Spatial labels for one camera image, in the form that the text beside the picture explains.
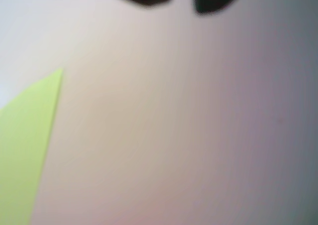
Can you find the green square sheet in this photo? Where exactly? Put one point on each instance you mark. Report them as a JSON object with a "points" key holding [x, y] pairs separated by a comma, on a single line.
{"points": [[20, 148]]}

